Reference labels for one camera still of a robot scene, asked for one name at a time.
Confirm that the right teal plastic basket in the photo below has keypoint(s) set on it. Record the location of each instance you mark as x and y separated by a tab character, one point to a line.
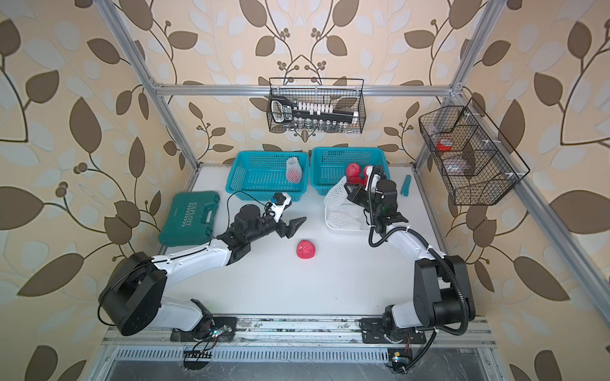
328	164

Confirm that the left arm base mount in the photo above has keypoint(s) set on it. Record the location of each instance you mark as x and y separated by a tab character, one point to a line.
208	328

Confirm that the white foam net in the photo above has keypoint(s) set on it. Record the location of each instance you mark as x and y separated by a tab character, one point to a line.
337	196
345	219

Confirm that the row of glass vials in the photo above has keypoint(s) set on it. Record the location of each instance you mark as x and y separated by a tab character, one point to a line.
323	126

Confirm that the left teal plastic basket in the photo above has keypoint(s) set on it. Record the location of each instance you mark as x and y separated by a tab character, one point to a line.
263	174

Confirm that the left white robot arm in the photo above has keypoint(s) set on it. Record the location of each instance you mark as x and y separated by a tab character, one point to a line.
134	298

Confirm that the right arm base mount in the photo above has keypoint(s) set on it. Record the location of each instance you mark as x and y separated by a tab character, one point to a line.
381	330

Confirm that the back black wire basket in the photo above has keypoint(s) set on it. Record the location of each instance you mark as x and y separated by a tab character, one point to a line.
341	93

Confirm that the teal plastic basket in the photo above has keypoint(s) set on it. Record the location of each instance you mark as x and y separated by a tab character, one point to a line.
263	174
328	164

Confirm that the green plastic tool case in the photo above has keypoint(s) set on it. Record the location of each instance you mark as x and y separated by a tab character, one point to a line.
191	219

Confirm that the black white tool set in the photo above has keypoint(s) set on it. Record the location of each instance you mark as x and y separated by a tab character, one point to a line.
283	110

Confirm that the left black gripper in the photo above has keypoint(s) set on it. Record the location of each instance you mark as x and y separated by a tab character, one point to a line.
291	227

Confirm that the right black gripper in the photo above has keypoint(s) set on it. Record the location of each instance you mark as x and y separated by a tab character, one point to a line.
356	197

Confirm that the red tape roll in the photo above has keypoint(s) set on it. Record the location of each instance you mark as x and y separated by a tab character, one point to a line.
444	145

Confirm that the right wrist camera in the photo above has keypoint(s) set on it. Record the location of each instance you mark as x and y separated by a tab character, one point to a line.
373	180

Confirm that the white plastic tub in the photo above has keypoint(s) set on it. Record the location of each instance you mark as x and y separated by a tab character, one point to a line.
343	219

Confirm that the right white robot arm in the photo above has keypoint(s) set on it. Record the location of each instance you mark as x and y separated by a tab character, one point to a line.
442	299

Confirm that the side black wire basket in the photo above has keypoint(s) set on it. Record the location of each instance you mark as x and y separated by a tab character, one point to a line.
484	164

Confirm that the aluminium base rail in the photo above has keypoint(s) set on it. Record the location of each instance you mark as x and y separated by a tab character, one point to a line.
306	330

